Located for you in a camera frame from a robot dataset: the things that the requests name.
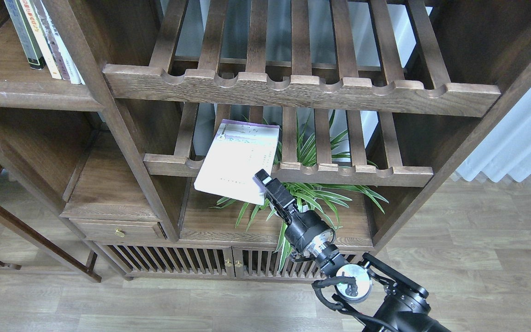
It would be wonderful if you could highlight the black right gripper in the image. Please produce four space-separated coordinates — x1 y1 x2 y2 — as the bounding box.
255 169 302 225

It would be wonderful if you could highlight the green and black thick book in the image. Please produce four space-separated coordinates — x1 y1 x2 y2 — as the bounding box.
4 0 46 70

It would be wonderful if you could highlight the colourful 300 paperback book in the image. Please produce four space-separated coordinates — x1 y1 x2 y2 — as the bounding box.
19 0 70 80

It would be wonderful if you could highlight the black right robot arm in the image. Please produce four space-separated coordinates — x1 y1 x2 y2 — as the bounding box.
255 170 447 332

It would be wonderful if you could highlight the lavender white paperback book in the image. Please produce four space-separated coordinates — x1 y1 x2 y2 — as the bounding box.
194 119 280 205

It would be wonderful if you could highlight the wooden furniture at left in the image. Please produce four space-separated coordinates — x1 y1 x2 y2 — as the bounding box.
0 168 113 284

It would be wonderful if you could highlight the spider plant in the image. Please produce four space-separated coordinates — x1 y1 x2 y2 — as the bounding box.
210 110 389 275

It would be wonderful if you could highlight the white plant pot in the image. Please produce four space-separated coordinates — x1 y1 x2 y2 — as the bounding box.
268 196 308 223

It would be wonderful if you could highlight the dark wooden bookshelf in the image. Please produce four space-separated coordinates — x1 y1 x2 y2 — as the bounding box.
0 0 531 280

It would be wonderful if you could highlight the white upright book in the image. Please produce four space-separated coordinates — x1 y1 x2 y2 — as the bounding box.
42 4 83 84
73 62 86 85

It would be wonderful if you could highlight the white curtain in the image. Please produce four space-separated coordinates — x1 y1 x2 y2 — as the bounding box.
454 88 531 182

